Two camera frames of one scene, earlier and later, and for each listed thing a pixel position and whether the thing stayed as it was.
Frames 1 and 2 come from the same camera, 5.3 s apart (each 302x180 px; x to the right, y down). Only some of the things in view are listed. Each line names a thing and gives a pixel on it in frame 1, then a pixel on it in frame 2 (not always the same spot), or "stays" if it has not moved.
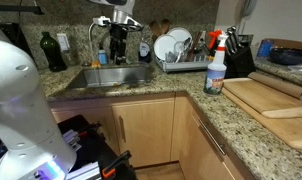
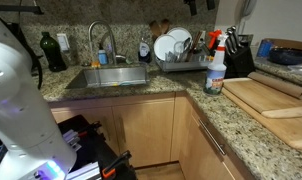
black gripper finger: [121, 57] to [211, 4]
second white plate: [180, 34] stays
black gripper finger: [113, 54] to [193, 6]
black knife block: [238, 59] stays
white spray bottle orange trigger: [216, 70] stays
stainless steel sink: [112, 76] stays
